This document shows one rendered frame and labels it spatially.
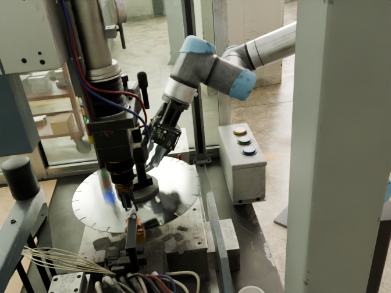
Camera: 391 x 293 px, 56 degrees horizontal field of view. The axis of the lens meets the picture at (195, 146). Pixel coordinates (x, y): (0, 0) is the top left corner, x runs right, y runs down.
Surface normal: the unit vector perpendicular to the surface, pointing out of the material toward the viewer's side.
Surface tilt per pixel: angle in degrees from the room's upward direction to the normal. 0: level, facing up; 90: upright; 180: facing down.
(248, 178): 90
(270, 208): 0
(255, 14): 90
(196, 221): 0
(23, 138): 90
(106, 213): 0
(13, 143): 90
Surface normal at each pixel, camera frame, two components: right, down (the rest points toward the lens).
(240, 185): 0.10, 0.47
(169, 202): -0.08, -0.87
